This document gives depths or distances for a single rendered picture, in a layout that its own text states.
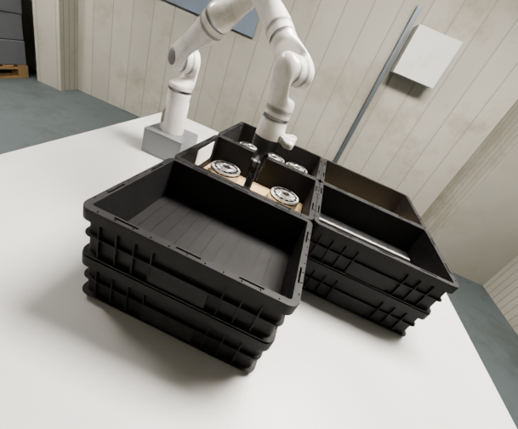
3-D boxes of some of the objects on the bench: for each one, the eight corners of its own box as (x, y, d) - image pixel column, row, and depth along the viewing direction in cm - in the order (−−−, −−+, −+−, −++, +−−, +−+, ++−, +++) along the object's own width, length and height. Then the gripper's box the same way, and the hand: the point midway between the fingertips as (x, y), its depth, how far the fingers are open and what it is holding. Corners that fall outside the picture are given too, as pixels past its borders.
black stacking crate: (278, 282, 81) (295, 253, 75) (293, 231, 106) (306, 206, 100) (404, 341, 79) (432, 317, 73) (388, 275, 105) (407, 253, 98)
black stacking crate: (76, 294, 57) (76, 252, 50) (158, 225, 82) (164, 191, 76) (251, 380, 55) (273, 347, 49) (278, 282, 81) (295, 253, 74)
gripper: (263, 123, 81) (245, 171, 90) (248, 134, 68) (230, 187, 77) (286, 134, 81) (266, 180, 89) (276, 145, 68) (253, 199, 76)
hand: (251, 180), depth 82 cm, fingers open, 5 cm apart
